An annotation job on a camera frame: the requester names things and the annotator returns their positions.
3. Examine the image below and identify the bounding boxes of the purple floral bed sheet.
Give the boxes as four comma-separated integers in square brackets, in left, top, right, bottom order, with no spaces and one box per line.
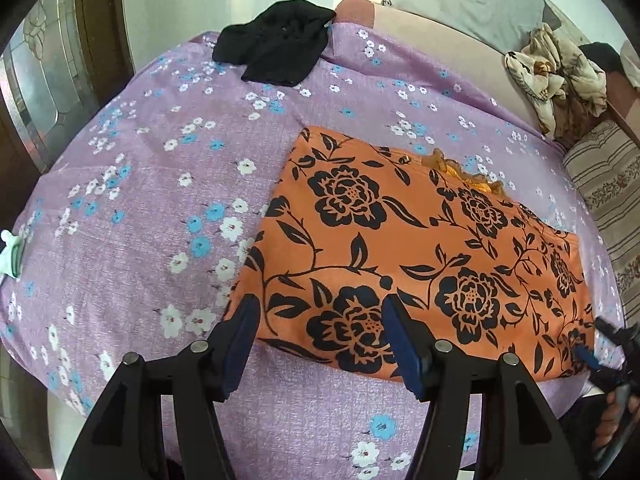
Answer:
[0,22,627,480]

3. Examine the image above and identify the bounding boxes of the orange black floral blouse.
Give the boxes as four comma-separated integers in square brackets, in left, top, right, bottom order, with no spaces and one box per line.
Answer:
[222,126,597,384]

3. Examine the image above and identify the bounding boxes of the grey pillow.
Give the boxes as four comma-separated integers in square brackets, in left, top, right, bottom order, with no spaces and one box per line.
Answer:
[380,0,562,57]

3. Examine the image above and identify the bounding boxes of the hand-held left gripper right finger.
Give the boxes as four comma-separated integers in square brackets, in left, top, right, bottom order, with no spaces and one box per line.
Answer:
[382,292,567,480]

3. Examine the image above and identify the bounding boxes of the wooden door with glass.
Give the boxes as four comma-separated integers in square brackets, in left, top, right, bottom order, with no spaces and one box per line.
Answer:
[0,0,136,221]

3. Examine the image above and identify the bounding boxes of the cream floral crumpled cloth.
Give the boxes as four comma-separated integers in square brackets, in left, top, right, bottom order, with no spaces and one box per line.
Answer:
[502,22,609,137]

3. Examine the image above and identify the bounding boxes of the white cloth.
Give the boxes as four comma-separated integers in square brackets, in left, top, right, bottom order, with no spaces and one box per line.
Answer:
[620,40,640,87]

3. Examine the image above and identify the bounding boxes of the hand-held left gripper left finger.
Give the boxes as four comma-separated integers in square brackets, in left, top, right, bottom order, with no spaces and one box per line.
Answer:
[60,292,263,480]

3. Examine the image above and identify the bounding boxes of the person's right hand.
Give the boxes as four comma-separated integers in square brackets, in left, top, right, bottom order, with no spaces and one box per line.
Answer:
[592,391,640,463]

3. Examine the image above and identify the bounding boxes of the dark cloth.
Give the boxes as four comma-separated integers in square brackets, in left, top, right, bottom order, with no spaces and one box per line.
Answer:
[580,42,626,74]

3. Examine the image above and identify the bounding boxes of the striped beige cushion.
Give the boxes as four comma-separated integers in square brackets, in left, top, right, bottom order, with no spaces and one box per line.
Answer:
[562,120,640,332]

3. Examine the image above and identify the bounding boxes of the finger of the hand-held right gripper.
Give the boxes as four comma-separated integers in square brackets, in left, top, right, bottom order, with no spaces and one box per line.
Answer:
[574,344,632,392]
[594,316,640,352]

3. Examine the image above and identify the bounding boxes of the black garment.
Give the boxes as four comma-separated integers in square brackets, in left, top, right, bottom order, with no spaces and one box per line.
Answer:
[212,0,337,86]

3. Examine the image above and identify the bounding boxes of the white green small object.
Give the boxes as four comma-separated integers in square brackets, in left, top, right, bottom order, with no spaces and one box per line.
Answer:
[0,230,27,279]

